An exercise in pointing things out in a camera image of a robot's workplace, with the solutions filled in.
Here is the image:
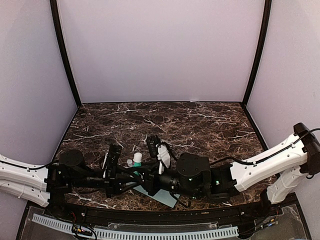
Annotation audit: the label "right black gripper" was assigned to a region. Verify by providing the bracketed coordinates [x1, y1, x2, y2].
[128, 159, 201, 200]

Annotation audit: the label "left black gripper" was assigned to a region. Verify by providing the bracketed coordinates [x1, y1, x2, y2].
[70, 164, 140, 199]

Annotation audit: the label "white glue stick cap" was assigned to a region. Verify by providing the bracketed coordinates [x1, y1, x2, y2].
[127, 159, 134, 168]

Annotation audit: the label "green white glue stick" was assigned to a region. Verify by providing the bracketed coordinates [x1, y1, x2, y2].
[132, 152, 142, 168]

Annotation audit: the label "teal green envelope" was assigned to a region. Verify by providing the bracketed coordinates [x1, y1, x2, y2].
[133, 186, 178, 208]

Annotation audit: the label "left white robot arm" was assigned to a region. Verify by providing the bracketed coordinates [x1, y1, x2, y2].
[0, 150, 143, 218]

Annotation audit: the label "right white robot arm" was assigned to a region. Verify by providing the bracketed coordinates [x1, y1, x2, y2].
[134, 123, 320, 217]

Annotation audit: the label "black front table rail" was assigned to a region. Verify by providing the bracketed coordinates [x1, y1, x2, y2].
[51, 202, 277, 225]

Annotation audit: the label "grey slotted cable duct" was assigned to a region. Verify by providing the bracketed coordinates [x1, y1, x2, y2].
[32, 213, 239, 240]

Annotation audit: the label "left black frame post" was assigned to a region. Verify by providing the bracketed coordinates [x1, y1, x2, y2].
[49, 0, 82, 108]

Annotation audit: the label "black frame post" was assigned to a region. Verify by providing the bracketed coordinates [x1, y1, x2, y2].
[49, 0, 82, 108]
[241, 0, 272, 109]

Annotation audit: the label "right black frame post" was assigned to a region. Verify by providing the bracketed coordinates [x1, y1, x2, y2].
[241, 0, 272, 109]

